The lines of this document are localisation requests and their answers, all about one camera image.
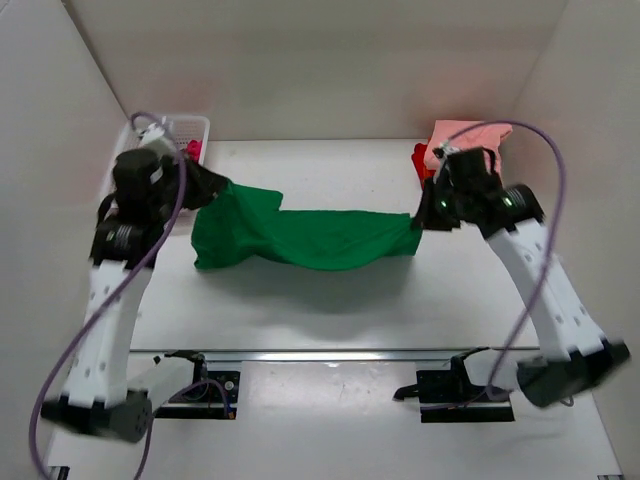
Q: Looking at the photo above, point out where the aluminium table edge rail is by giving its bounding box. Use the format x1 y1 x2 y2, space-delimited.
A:
129 348 526 364

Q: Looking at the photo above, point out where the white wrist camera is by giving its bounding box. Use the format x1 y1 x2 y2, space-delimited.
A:
433 142 454 159
138 123 177 157

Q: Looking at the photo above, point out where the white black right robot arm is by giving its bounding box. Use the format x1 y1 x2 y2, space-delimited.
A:
412 146 631 408

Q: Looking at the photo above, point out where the green t shirt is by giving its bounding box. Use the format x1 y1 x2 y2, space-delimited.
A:
191 182 422 272

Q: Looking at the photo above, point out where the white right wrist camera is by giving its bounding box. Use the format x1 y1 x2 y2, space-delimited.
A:
433 142 454 159

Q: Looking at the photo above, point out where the magenta t shirt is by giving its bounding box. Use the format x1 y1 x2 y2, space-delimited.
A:
185 140 203 163

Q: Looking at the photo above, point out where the salmon pink folded t shirt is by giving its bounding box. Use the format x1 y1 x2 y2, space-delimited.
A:
422 120 512 173

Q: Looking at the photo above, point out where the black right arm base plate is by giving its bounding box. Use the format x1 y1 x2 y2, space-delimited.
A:
393 349 515 424

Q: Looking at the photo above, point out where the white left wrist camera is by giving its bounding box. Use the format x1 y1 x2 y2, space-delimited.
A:
138 123 177 157

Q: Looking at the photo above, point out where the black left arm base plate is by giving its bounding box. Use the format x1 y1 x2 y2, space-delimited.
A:
156 363 241 420

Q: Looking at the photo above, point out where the red t shirt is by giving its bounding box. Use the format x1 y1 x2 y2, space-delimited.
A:
411 143 436 187

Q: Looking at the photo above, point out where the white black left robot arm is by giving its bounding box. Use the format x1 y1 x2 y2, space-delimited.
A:
39 148 228 443

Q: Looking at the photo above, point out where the white plastic basket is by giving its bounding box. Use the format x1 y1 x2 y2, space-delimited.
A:
112 114 210 194

